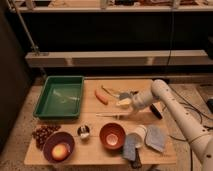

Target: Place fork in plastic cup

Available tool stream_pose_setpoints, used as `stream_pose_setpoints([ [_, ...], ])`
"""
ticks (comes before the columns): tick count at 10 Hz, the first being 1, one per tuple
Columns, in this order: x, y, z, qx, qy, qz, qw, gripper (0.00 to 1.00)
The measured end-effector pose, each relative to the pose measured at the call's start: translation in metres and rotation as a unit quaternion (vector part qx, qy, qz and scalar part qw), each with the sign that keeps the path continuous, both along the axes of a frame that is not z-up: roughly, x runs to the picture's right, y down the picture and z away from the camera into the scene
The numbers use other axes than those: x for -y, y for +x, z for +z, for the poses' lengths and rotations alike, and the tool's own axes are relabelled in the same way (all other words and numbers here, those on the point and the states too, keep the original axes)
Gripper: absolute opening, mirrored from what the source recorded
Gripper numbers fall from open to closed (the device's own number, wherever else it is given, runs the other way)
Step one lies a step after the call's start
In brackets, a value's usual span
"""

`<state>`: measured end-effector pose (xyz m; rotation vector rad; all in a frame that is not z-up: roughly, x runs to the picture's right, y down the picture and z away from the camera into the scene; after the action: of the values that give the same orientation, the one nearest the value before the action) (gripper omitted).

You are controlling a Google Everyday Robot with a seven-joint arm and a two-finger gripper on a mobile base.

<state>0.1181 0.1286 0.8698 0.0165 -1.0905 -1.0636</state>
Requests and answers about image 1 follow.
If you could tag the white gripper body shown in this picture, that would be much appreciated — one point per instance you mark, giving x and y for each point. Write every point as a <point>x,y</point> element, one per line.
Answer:
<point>137,104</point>

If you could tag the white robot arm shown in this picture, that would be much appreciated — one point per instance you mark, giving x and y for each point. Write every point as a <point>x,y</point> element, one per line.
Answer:
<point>197,136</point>

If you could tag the small metal cup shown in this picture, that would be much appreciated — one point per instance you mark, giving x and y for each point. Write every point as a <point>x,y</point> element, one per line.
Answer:
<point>83,132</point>

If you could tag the blue round sponge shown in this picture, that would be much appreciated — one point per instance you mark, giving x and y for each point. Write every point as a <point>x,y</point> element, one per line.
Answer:
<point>124,95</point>

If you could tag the orange carrot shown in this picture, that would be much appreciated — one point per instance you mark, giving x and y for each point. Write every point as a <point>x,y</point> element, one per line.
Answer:
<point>101,98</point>

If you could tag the blue cloth right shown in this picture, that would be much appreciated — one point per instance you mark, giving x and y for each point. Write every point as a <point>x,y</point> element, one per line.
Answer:
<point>155,138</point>

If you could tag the blue sponge front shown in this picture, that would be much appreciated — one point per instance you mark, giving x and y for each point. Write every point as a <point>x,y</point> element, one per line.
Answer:
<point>129,148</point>

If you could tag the orange bowl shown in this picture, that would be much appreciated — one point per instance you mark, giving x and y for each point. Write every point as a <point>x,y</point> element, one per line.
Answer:
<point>112,136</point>

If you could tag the wooden shelf beam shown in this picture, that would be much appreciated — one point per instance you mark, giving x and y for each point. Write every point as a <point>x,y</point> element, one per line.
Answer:
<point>119,58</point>

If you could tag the green plastic tray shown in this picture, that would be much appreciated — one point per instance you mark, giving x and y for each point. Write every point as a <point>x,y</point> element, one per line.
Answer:
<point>60,98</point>

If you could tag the purple bowl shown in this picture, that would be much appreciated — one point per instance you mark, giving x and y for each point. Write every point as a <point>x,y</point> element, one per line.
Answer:
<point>55,139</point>

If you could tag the yellow round fruit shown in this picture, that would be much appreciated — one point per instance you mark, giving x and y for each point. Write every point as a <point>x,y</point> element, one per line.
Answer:
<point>59,152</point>

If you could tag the bunch of dark grapes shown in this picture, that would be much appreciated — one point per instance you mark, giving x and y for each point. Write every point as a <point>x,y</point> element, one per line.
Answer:
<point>42,133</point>

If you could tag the metal pole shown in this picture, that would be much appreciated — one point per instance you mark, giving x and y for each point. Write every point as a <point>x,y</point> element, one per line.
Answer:
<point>34,47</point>

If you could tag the black handled knife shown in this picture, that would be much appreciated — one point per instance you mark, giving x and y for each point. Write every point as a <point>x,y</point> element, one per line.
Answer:
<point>155,112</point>

